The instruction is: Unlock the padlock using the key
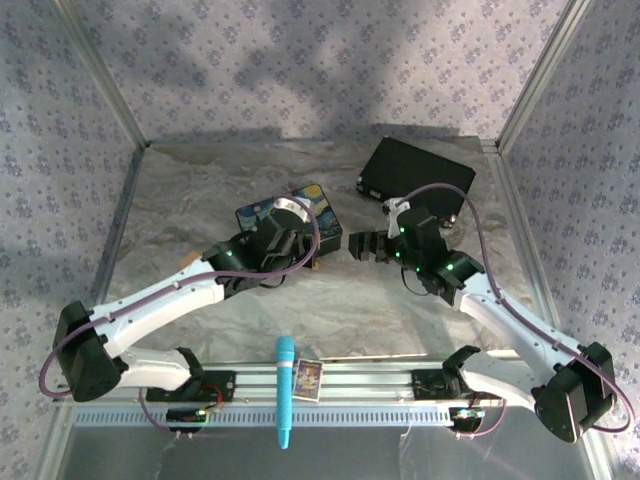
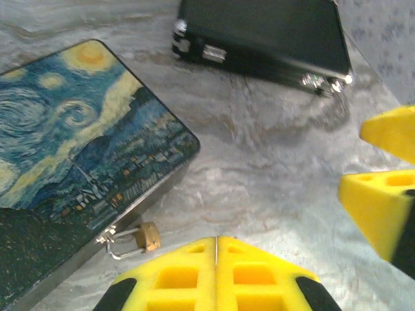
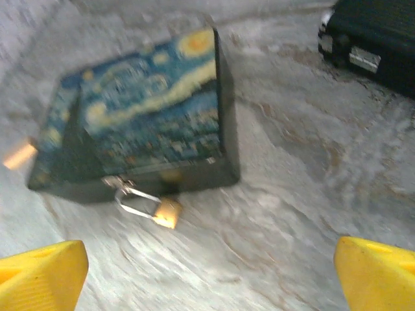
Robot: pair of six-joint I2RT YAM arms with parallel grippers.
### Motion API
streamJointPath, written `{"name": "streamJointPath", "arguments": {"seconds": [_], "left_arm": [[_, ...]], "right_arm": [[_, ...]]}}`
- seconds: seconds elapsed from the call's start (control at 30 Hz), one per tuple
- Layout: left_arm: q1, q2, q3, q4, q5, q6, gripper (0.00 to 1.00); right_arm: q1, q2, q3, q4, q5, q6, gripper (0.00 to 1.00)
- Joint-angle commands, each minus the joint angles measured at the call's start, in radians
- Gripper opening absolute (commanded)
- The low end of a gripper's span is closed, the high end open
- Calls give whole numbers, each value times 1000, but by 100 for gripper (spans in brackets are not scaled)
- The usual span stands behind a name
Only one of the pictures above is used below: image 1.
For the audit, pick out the aluminium corner post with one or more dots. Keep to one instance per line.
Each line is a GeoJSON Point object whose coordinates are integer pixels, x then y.
{"type": "Point", "coordinates": [546, 65]}
{"type": "Point", "coordinates": [102, 65]}

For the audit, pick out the aluminium front rail beam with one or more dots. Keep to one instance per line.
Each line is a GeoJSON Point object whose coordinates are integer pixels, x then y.
{"type": "Point", "coordinates": [360, 380]}

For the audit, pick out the aluminium side floor rail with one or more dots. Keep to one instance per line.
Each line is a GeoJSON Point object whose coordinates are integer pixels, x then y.
{"type": "Point", "coordinates": [125, 210]}
{"type": "Point", "coordinates": [512, 210]}

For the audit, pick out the grey metal plate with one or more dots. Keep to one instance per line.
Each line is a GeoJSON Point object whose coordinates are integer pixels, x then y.
{"type": "Point", "coordinates": [350, 460]}

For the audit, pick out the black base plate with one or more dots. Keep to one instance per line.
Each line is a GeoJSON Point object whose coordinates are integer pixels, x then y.
{"type": "Point", "coordinates": [425, 385]}
{"type": "Point", "coordinates": [225, 385]}

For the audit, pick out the blue toy microphone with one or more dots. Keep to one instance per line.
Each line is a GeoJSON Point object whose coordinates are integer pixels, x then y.
{"type": "Point", "coordinates": [285, 380]}

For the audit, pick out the black ribbed aluminium case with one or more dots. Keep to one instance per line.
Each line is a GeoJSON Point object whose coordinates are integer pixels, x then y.
{"type": "Point", "coordinates": [415, 167]}

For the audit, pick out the small circuit board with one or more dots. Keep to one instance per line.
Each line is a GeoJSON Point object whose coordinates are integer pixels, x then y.
{"type": "Point", "coordinates": [187, 415]}
{"type": "Point", "coordinates": [467, 415]}

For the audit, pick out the small card pack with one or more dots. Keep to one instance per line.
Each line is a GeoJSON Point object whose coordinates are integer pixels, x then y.
{"type": "Point", "coordinates": [308, 379]}

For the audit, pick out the starry night painted box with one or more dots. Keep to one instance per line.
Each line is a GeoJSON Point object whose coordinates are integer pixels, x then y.
{"type": "Point", "coordinates": [325, 205]}

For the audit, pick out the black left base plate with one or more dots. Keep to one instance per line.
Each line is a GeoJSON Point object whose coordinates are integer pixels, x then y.
{"type": "Point", "coordinates": [225, 385]}

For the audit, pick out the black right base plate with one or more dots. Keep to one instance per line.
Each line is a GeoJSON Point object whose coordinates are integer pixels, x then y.
{"type": "Point", "coordinates": [425, 385]}

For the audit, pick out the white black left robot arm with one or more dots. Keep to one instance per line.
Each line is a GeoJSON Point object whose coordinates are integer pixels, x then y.
{"type": "Point", "coordinates": [150, 305]}

